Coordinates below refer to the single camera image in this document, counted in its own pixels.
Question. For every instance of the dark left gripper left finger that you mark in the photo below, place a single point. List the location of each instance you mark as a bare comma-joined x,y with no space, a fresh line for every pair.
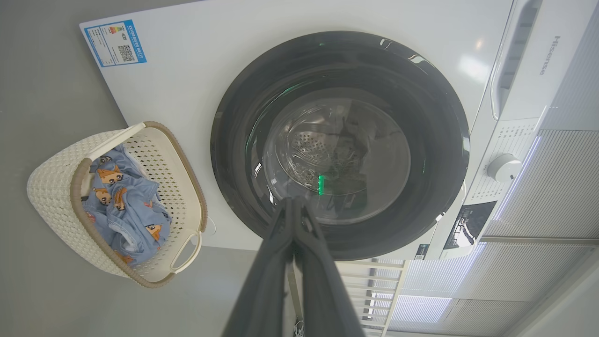
266,290

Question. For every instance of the white front-load washing machine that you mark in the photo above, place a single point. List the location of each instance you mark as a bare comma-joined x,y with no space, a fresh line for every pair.
187,117

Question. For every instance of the white round control knob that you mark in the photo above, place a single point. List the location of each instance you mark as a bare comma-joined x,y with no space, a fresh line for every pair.
504,167

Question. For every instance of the round white filter cover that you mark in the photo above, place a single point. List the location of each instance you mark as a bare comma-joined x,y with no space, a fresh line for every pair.
211,227

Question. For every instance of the black round glass washer door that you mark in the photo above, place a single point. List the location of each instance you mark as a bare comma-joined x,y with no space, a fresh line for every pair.
234,140

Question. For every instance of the white slatted rack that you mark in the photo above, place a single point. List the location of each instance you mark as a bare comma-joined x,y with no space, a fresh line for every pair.
374,290

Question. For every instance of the blue energy label sticker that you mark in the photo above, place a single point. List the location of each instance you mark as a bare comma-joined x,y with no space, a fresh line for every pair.
114,43

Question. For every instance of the white detergent drawer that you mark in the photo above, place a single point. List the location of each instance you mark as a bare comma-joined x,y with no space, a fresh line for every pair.
552,61

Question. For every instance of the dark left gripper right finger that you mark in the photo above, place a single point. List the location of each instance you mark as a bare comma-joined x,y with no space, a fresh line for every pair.
323,290

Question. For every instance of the blue printed garment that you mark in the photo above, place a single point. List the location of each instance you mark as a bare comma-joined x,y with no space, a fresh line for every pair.
131,206

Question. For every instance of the cream perforated laundry basket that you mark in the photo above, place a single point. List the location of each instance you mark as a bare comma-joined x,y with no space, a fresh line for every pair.
51,196

